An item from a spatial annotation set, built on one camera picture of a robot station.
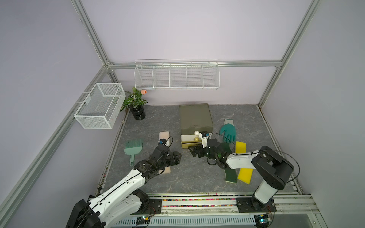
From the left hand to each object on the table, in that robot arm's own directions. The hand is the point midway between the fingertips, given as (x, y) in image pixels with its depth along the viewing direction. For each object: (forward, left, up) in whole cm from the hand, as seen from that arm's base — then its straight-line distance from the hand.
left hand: (176, 157), depth 80 cm
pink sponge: (+22, +9, -11) cm, 26 cm away
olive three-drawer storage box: (+19, -12, +11) cm, 25 cm away
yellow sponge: (+8, -42, -9) cm, 44 cm away
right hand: (+9, -10, -4) cm, 14 cm away
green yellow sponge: (-10, -31, -9) cm, 34 cm away
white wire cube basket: (+26, +44, +16) cm, 53 cm away
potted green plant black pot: (+36, +26, +11) cm, 45 cm away
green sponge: (+10, -32, -11) cm, 35 cm away
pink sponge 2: (-3, +6, -10) cm, 12 cm away
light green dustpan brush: (+15, +30, -11) cm, 35 cm away
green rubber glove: (+23, -38, -10) cm, 46 cm away
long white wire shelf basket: (+56, -3, +17) cm, 58 cm away
